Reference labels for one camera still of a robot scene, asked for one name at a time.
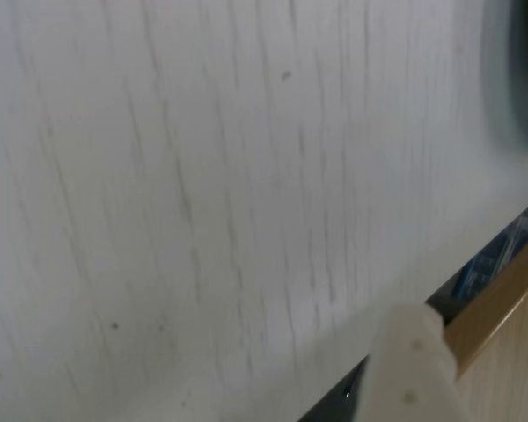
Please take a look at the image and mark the light wood cabinet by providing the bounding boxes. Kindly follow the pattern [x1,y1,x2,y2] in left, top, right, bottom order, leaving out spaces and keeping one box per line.
[442,228,528,422]

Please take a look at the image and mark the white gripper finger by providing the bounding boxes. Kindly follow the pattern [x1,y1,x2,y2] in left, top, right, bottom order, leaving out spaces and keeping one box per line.
[356,302,464,422]

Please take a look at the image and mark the dark blurred rounded object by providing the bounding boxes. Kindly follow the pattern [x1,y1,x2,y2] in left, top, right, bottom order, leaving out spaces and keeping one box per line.
[478,0,528,150]

